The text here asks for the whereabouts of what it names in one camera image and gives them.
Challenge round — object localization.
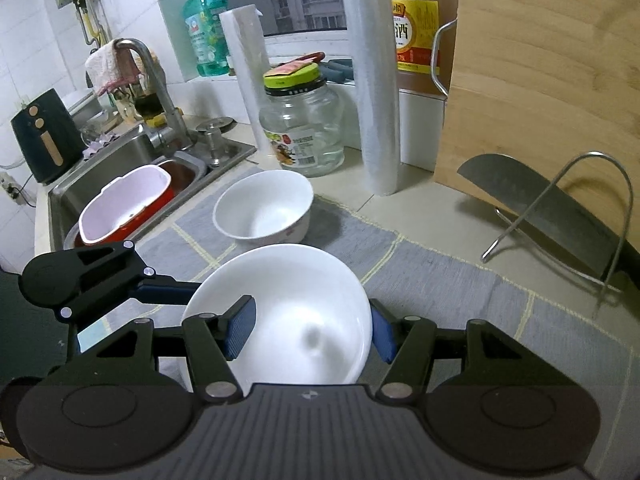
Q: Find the cooking oil bottle amber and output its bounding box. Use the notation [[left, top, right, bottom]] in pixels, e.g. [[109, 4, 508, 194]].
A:
[[390, 0, 459, 99]]

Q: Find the steel faucet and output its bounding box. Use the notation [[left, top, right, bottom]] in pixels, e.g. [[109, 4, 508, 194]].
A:
[[114, 38, 193, 152]]

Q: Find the sink drain plug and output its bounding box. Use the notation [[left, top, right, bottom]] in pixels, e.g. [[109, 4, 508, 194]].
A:
[[195, 116, 236, 167]]

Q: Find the green dish soap bottle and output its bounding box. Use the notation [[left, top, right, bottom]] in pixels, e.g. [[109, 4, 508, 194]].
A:
[[182, 0, 229, 77]]

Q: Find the kitchen cleaver knife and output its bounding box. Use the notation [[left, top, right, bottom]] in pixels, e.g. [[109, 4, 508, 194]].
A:
[[456, 153, 640, 294]]

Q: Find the glass jar green lid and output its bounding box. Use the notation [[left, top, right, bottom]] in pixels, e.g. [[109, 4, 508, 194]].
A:
[[259, 52, 345, 178]]

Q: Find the plastic bag roll left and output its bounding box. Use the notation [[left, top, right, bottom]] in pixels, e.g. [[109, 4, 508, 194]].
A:
[[219, 4, 276, 162]]

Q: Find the bamboo cutting board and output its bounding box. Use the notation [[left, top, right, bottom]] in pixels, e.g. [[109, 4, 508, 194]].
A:
[[435, 0, 639, 243]]

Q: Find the steel sink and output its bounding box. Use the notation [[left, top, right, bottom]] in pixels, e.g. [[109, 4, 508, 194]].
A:
[[47, 127, 256, 250]]

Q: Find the dish cloth on faucet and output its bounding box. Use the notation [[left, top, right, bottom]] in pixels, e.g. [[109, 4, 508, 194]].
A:
[[85, 39, 140, 96]]

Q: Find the wire knife stand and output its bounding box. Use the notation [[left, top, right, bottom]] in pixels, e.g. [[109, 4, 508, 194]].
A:
[[480, 149, 636, 297]]

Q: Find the plastic wrap roll tall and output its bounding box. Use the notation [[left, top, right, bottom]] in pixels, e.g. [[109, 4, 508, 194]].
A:
[[344, 0, 400, 196]]

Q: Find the white bowl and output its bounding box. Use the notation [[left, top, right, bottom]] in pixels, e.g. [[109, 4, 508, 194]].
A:
[[184, 244, 372, 391], [213, 170, 314, 249]]

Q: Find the black air fryer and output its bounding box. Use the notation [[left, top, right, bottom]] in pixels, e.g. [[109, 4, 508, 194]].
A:
[[11, 89, 86, 184]]

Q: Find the red white plastic basin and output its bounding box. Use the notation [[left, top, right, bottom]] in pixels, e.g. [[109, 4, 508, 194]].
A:
[[78, 165, 175, 246]]

